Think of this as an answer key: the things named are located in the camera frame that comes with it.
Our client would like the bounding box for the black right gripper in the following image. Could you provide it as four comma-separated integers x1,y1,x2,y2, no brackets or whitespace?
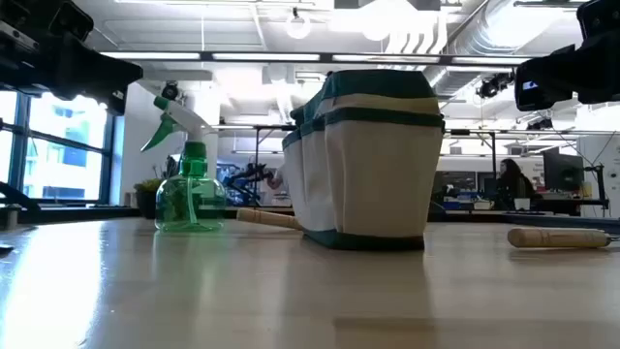
513,28,620,112

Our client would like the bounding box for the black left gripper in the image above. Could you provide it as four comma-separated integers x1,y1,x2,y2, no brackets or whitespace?
0,18,144,116

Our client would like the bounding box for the wooden handled garden trowel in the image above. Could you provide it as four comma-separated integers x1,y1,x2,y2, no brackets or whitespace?
507,226,620,250

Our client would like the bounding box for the green plastic spray bottle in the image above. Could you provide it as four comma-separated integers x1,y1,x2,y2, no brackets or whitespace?
139,95,228,234

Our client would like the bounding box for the white canvas gardening bag green trim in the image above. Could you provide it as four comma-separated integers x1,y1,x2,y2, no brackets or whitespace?
282,69,446,252

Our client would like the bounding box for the wooden handled garden tool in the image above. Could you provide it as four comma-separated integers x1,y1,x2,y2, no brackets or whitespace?
235,207,304,232

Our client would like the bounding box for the black computer monitor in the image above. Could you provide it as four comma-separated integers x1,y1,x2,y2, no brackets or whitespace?
542,147,586,193

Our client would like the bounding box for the black monitor stand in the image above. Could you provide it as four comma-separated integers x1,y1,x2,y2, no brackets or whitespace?
583,163,606,209

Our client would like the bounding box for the dark office desk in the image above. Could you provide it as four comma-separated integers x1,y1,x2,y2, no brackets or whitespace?
433,196,610,218

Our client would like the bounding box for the potted plant in black pot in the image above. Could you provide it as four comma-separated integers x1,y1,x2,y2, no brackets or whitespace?
133,154,183,220

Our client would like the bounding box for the long ceiling light bar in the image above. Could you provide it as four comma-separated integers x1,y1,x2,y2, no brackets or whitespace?
99,49,534,67

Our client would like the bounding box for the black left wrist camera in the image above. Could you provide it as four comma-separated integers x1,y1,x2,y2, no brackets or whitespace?
47,0,96,43

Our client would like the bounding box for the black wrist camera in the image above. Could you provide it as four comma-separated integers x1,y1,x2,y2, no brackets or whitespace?
575,0,620,41
47,0,96,43

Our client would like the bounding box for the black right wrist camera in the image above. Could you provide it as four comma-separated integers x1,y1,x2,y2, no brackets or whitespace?
575,0,620,41

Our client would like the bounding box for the silver ventilation duct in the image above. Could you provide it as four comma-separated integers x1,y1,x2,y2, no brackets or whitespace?
420,0,539,98

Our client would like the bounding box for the dark window frame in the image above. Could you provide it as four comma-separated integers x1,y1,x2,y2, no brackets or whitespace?
0,91,117,205

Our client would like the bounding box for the black table edge rail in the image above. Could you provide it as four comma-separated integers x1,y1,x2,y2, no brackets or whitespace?
0,206,620,235

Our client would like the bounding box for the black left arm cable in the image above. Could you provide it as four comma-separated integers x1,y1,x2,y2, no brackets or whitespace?
0,181,43,214

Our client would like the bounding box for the small grey metal post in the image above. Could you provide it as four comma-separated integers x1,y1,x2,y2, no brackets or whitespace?
3,206,21,231

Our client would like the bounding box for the round white ring lamp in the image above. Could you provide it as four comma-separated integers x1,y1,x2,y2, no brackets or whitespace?
284,7,312,41

